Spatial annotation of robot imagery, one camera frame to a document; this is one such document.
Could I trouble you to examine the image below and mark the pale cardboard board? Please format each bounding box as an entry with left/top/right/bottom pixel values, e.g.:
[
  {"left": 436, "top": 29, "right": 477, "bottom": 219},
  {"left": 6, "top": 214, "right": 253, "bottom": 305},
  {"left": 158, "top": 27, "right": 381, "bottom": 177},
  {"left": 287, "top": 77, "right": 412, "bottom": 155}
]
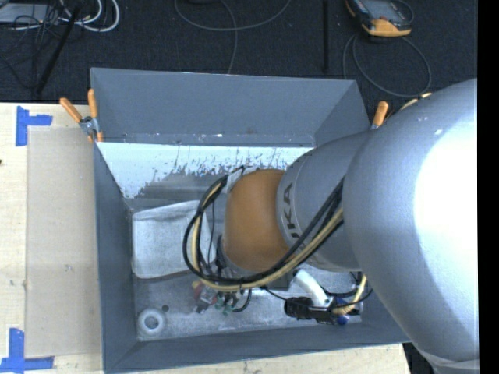
[{"left": 23, "top": 125, "right": 104, "bottom": 360}]

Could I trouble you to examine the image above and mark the black cylinder on white bracket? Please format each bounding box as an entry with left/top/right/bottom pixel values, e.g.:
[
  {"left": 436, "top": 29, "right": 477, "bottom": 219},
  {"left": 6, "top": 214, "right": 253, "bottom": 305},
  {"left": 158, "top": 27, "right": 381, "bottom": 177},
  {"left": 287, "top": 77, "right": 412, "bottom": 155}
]
[{"left": 284, "top": 269, "right": 364, "bottom": 326}]

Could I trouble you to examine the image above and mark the white ring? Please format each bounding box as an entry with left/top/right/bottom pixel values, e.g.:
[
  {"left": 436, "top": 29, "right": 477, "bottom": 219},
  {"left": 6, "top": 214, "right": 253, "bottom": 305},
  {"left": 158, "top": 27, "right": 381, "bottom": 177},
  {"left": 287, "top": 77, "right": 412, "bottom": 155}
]
[{"left": 137, "top": 309, "right": 167, "bottom": 336}]

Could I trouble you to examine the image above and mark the grey metal bin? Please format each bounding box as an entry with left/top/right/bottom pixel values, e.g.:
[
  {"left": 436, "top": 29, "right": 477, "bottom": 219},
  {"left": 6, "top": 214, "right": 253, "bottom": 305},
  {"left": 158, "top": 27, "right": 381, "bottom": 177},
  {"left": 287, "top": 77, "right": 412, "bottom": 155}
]
[{"left": 89, "top": 67, "right": 411, "bottom": 374}]

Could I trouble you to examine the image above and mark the white cloth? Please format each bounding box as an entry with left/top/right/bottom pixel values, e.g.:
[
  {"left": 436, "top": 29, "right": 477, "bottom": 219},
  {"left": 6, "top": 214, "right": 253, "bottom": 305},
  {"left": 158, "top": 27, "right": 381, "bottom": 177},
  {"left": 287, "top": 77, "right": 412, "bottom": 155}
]
[{"left": 131, "top": 199, "right": 214, "bottom": 281}]

